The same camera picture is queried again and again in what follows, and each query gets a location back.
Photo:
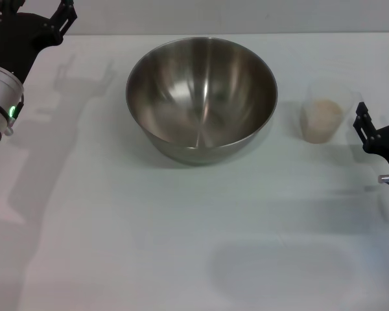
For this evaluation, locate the stainless steel mixing bowl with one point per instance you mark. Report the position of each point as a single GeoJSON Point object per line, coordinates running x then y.
{"type": "Point", "coordinates": [201, 97]}

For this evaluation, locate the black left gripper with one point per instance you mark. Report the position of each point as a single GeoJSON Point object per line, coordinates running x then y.
{"type": "Point", "coordinates": [16, 45]}

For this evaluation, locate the white rice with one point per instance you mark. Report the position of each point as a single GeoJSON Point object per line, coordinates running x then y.
{"type": "Point", "coordinates": [321, 121]}

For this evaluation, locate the clear plastic measuring cup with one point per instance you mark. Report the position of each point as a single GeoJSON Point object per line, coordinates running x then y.
{"type": "Point", "coordinates": [330, 97]}

